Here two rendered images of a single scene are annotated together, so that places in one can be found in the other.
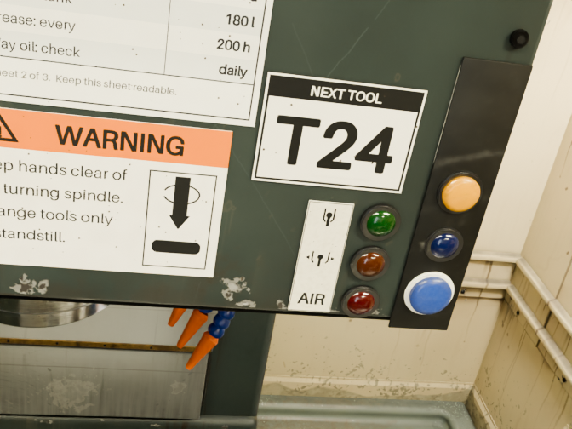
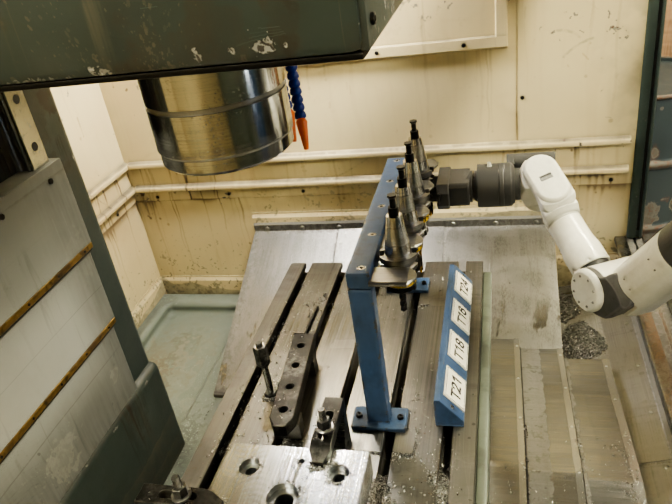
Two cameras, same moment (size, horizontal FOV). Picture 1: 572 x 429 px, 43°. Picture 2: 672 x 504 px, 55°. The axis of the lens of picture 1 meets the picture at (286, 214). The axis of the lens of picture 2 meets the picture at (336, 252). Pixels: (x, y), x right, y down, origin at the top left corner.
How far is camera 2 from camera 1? 0.84 m
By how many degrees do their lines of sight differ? 53
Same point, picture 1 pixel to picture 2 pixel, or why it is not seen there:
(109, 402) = (87, 437)
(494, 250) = (112, 170)
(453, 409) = (168, 300)
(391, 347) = not seen: hidden behind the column
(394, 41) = not seen: outside the picture
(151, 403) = (109, 407)
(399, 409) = (149, 328)
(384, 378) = not seen: hidden behind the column
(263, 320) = (113, 275)
